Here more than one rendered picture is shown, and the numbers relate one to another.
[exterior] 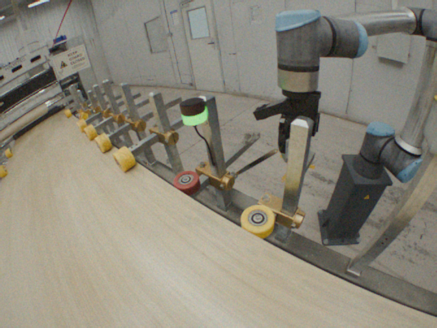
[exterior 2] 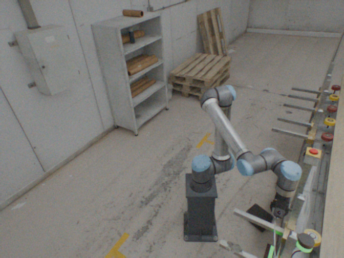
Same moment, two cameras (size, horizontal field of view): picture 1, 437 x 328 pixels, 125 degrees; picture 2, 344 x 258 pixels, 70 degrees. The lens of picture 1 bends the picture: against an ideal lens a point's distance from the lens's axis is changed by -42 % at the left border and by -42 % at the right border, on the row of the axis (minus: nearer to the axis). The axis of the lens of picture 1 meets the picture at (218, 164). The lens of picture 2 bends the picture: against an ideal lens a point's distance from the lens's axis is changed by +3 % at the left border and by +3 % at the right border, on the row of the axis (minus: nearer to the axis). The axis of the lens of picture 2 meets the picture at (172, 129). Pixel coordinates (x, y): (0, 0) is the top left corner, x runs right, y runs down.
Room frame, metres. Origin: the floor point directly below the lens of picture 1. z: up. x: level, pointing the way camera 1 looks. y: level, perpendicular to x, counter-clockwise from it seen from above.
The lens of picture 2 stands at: (1.11, 0.48, 2.17)
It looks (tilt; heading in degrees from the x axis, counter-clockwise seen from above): 35 degrees down; 257
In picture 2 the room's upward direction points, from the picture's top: 4 degrees counter-clockwise
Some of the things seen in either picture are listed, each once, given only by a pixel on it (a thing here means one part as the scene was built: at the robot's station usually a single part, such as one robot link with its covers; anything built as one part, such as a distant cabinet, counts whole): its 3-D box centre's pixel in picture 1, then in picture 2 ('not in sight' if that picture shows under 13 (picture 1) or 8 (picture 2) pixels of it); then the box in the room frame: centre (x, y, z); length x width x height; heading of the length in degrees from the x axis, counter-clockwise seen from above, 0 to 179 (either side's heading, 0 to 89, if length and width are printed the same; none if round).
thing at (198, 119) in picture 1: (194, 115); (304, 244); (0.44, 0.04, 1.10); 0.06 x 0.06 x 0.02
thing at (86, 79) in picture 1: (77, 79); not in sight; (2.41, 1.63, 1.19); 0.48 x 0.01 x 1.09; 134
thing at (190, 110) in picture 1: (192, 106); (305, 240); (0.44, 0.04, 1.12); 0.06 x 0.06 x 0.02
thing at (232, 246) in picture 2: (248, 136); (233, 246); (0.67, -0.14, 0.87); 0.09 x 0.07 x 0.02; 134
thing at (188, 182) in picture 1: (189, 191); not in sight; (0.44, 0.10, 0.85); 0.08 x 0.08 x 0.11
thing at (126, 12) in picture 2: not in sight; (132, 13); (0.74, -3.05, 1.59); 0.30 x 0.08 x 0.08; 133
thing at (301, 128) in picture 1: (291, 202); (291, 223); (0.30, -0.17, 0.88); 0.04 x 0.04 x 0.48; 44
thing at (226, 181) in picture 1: (214, 176); not in sight; (0.49, 0.02, 0.85); 0.14 x 0.06 x 0.05; 44
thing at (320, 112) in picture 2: not in sight; (312, 133); (-0.42, -0.86, 0.86); 0.04 x 0.04 x 0.48; 44
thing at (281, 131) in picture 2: not in sight; (298, 135); (-0.33, -0.90, 0.84); 0.44 x 0.03 x 0.04; 134
